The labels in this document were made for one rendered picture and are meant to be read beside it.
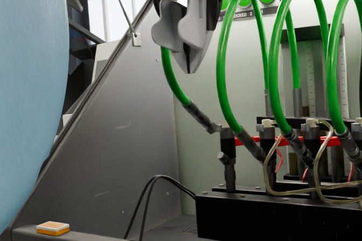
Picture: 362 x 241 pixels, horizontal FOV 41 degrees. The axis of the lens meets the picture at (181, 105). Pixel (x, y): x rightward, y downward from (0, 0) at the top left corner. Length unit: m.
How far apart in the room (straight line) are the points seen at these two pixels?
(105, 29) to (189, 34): 6.54
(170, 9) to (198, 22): 0.04
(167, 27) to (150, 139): 0.67
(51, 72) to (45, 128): 0.02
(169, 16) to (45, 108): 0.44
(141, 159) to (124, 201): 0.11
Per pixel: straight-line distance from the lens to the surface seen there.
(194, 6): 0.56
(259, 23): 1.06
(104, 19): 7.10
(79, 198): 1.04
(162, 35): 0.57
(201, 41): 0.56
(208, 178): 1.27
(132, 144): 1.16
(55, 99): 0.16
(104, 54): 4.05
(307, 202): 0.83
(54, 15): 0.16
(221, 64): 0.72
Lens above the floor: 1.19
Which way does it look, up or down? 3 degrees down
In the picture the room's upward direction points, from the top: 4 degrees counter-clockwise
